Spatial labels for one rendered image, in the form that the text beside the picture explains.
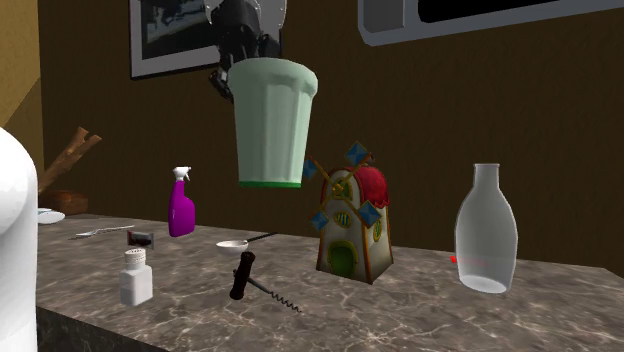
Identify brown bread loaf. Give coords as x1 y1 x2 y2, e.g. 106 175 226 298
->
38 189 90 217

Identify pale green cup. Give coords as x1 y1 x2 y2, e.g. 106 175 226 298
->
227 56 320 190

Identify white ladle with black handle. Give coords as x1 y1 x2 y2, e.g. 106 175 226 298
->
215 231 279 258

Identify clear glass bottle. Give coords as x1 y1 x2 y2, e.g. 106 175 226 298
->
454 163 519 295

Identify white framed window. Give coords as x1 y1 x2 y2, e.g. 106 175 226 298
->
357 0 624 48

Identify silver fork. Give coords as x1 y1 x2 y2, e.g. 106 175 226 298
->
68 224 136 241

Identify black handled corkscrew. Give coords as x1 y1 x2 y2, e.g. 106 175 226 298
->
228 250 303 314

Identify brown wooden sticks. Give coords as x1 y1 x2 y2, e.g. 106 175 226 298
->
37 126 104 195

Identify purple spray bottle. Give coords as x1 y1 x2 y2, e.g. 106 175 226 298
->
167 166 197 239

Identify white salt shaker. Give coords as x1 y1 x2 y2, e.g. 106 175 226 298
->
118 247 154 307

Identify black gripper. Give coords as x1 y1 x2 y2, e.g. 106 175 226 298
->
208 0 283 104

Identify framed wall picture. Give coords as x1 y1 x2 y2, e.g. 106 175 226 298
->
128 0 223 81

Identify toy windmill house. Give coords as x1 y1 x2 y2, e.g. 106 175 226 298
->
302 141 395 285

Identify white plate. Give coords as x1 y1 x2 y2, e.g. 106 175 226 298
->
36 207 67 226

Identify small dark red black object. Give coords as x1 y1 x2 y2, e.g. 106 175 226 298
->
126 229 156 251

